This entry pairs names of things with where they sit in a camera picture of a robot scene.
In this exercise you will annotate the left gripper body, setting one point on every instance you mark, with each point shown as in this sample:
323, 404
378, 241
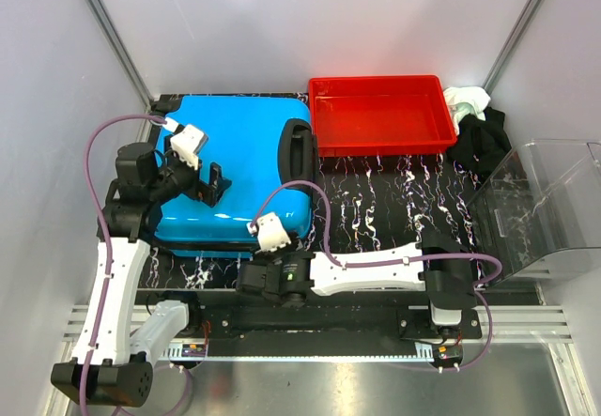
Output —
177, 178

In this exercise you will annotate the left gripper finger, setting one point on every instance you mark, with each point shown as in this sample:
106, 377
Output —
215, 174
211, 193

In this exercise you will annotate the clear plastic container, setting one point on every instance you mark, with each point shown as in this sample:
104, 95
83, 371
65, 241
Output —
539, 212

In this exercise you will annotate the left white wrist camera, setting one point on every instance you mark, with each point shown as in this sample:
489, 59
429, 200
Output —
187, 144

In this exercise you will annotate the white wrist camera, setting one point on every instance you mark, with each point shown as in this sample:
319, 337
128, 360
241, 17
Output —
269, 232
187, 144

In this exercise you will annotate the red plastic bin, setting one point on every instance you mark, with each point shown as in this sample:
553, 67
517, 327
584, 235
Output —
380, 115

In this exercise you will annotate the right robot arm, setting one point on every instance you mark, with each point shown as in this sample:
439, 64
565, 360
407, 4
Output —
436, 265

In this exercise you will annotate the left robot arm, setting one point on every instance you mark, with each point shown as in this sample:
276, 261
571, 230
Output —
112, 364

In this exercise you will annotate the blue hard-shell suitcase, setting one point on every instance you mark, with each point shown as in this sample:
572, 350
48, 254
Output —
266, 147

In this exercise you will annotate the black cloth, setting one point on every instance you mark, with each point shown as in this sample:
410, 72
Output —
481, 144

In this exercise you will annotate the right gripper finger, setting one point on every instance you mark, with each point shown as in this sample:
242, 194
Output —
251, 256
296, 242

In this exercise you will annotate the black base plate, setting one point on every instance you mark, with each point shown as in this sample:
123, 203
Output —
271, 346

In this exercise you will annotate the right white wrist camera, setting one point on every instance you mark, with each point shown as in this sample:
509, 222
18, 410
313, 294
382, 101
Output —
269, 232

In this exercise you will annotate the white cloth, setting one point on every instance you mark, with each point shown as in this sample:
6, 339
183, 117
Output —
464, 101

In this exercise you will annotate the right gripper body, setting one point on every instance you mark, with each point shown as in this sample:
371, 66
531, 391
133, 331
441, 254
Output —
275, 258

